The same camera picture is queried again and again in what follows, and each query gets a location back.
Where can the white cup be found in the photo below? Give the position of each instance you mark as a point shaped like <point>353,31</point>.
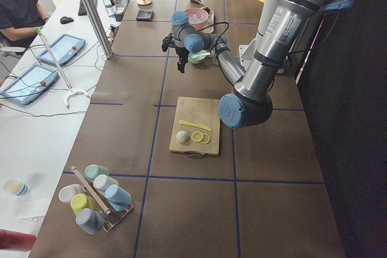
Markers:
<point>102,182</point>

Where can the teach pendant tablet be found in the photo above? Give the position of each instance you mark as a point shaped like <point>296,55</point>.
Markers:
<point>66,47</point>
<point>30,85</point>

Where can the grey folded cloth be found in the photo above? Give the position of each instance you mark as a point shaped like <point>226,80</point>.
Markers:
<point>144,15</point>

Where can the yellow cup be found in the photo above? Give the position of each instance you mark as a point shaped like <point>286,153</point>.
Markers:
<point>81,201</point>

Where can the black computer mouse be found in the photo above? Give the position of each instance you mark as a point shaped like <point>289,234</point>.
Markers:
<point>66,20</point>

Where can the clear ice cubes pile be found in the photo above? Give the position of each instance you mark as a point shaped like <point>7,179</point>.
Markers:
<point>197,19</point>

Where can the teach pendant tablet near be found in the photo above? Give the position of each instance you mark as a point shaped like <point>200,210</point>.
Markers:
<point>30,85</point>

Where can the white wire cup rack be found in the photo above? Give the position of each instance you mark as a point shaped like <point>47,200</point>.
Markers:
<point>115,217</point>

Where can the yellow plastic knife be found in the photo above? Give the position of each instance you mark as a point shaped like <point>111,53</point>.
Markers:
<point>200,126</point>

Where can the beige plastic tray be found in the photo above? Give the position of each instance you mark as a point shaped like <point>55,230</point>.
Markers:
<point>208,26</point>

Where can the pink cup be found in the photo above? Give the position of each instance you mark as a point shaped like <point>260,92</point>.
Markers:
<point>68,192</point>

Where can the lemon slice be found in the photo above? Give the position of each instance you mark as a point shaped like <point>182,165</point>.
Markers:
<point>197,136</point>
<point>206,139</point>

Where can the teach pendant tablet far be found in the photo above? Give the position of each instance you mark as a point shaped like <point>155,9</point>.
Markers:
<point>66,47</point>

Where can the grey cup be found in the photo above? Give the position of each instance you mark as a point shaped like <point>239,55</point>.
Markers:
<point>91,221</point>

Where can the light blue cup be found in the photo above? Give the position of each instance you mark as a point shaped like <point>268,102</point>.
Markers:
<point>118,197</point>

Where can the wooden cutting board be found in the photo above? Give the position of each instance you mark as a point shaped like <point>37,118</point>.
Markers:
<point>200,111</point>

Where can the white stick with hook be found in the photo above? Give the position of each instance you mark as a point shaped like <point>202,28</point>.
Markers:
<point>71,91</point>

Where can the mint green bowl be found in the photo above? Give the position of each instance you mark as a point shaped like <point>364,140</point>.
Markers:
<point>196,61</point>

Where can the paper cup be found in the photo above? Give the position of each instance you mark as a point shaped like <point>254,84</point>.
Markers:
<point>15,187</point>

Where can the mint green cup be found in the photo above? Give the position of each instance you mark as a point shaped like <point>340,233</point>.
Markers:
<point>94,170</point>

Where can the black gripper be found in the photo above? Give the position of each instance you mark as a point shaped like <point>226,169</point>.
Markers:
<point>181,54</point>

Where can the aluminium frame post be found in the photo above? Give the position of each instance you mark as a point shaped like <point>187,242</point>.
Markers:
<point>98,27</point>

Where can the metal cutting board handle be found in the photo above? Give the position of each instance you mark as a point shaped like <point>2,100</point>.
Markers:
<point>195,155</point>

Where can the pink bowl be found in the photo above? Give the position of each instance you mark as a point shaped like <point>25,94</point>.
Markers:
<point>197,11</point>

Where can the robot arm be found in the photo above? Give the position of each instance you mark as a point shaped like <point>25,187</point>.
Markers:
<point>280,24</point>

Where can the person in black shirt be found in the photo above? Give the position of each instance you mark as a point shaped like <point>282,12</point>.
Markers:
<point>19,20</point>

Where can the white plastic spoon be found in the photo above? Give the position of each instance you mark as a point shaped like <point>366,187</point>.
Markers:
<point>197,56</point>

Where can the wooden rack rod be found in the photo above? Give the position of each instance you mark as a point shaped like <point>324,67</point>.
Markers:
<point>89,188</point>

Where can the red object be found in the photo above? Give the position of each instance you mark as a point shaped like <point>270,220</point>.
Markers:
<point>16,241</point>

